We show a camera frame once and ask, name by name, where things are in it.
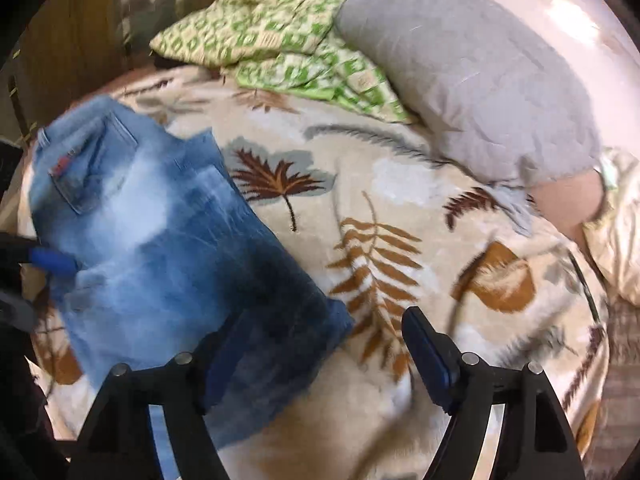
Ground blue denim jeans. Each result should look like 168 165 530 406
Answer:
29 96 352 448

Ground brown striped sofa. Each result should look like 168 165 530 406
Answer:
586 300 639 479

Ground cream satin pillow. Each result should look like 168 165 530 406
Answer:
584 148 640 307

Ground wooden wardrobe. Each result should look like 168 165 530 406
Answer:
1 0 214 143

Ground leaf print beige blanket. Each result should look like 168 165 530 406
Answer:
0 64 612 480

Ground grey quilted pillow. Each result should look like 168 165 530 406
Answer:
333 0 601 187

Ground green patterned quilt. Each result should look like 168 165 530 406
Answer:
150 0 411 124

